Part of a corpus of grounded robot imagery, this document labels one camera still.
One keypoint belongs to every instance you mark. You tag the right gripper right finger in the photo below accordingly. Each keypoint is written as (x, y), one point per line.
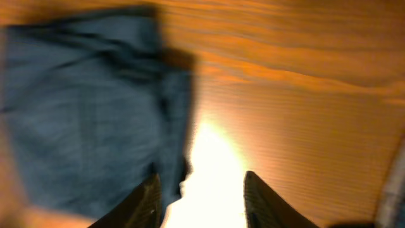
(266, 209)

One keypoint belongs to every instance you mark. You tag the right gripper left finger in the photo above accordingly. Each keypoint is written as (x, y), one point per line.
(140, 209)

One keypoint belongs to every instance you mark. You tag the dark navy shorts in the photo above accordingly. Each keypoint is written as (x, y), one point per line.
(93, 107)

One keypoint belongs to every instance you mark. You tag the blue denim garment pile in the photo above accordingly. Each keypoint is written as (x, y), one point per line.
(390, 213)

